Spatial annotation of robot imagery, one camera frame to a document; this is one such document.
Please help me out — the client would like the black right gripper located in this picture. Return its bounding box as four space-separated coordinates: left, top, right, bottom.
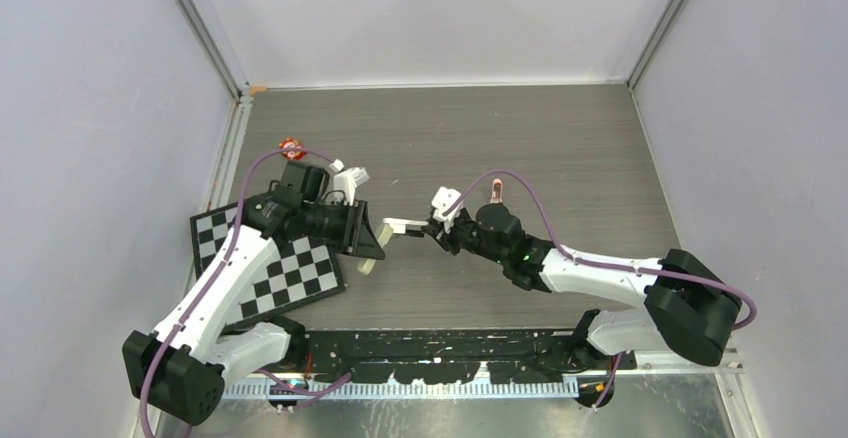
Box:
425 208 509 265

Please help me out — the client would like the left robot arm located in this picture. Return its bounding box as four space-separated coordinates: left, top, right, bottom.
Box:
121 160 385 436

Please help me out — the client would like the black white checkerboard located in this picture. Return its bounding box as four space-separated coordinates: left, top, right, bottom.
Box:
189 203 346 328

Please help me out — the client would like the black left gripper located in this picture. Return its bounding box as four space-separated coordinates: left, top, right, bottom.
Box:
302 198 383 260

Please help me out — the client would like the red snack packet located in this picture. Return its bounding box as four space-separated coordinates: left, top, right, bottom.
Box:
278 138 307 161

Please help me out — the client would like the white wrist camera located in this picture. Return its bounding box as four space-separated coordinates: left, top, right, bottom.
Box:
328 159 370 205
430 186 463 233

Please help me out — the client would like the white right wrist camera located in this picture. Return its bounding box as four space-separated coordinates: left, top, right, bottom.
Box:
430 186 463 233

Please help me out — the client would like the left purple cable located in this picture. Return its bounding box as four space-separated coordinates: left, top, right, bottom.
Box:
137 148 356 438

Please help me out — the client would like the purple cable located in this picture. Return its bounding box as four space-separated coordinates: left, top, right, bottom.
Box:
443 169 759 410
137 148 356 438

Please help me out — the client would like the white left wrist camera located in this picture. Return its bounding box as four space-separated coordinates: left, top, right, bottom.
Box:
328 159 370 205

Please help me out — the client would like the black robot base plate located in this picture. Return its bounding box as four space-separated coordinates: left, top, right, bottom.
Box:
271 328 612 385

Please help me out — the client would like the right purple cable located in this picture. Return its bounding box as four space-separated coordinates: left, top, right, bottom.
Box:
443 169 759 410

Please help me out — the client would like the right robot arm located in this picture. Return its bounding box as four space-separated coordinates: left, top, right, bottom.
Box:
422 203 741 369

